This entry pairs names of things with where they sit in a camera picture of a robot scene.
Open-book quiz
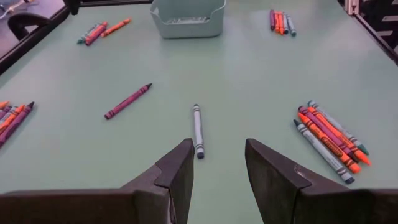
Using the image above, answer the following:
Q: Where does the pale green plastic bin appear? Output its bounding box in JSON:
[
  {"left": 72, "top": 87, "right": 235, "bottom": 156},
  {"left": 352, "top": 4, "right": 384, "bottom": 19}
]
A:
[{"left": 149, "top": 0, "right": 227, "bottom": 40}]

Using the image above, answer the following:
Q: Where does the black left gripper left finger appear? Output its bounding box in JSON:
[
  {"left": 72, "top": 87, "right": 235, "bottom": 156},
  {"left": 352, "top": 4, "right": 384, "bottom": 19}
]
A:
[{"left": 0, "top": 138, "right": 196, "bottom": 224}]

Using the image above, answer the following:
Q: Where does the green table mat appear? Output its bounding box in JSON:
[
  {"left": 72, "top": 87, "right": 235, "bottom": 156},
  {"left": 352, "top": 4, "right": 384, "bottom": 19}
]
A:
[{"left": 0, "top": 0, "right": 398, "bottom": 224}]

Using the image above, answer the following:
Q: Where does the black arched cable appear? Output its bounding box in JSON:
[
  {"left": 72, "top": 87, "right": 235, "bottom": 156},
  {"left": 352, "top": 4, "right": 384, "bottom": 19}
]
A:
[{"left": 6, "top": 12, "right": 53, "bottom": 42}]

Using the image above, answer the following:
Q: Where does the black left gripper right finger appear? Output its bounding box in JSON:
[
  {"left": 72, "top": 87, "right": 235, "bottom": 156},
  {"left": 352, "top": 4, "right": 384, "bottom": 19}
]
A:
[{"left": 244, "top": 138, "right": 398, "bottom": 224}]

